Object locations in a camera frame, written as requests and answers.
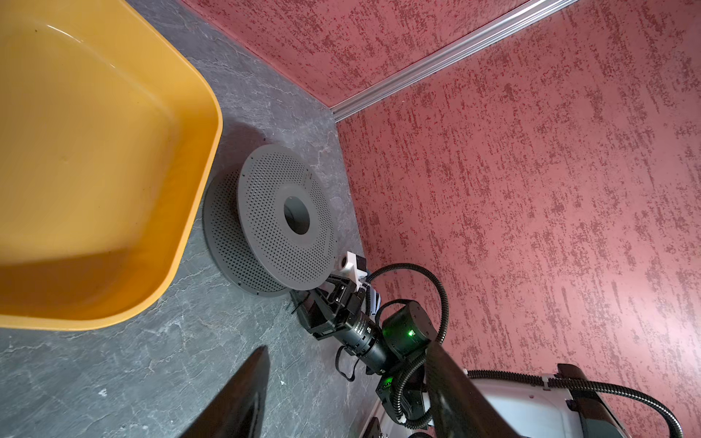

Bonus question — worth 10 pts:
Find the right corner aluminium post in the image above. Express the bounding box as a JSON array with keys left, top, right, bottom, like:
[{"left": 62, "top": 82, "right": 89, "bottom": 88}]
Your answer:
[{"left": 330, "top": 0, "right": 576, "bottom": 123}]

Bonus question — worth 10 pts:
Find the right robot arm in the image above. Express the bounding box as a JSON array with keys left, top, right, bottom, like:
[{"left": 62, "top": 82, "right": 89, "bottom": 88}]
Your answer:
[{"left": 291, "top": 276, "right": 683, "bottom": 437}]

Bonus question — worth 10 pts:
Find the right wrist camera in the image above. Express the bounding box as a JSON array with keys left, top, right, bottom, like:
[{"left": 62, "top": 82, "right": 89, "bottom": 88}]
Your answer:
[{"left": 339, "top": 251, "right": 369, "bottom": 288}]

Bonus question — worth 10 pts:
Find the yellow plastic bin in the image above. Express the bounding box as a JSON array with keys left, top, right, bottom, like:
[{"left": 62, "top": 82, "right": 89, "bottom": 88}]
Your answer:
[{"left": 1, "top": 1, "right": 223, "bottom": 331}]

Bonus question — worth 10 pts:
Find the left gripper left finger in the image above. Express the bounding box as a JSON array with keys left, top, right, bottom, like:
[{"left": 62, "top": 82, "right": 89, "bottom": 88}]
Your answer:
[{"left": 181, "top": 346, "right": 270, "bottom": 438}]

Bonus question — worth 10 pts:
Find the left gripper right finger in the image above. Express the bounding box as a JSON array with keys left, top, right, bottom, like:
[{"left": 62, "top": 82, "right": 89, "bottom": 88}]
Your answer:
[{"left": 425, "top": 342, "right": 518, "bottom": 437}]

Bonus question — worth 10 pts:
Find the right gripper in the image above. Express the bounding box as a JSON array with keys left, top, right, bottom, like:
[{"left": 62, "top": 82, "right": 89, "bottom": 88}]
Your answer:
[{"left": 291, "top": 275, "right": 438, "bottom": 375}]

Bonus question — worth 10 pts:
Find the grey perforated cable spool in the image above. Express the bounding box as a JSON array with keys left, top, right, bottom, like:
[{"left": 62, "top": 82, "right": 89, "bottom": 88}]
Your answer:
[{"left": 203, "top": 144, "right": 338, "bottom": 297}]

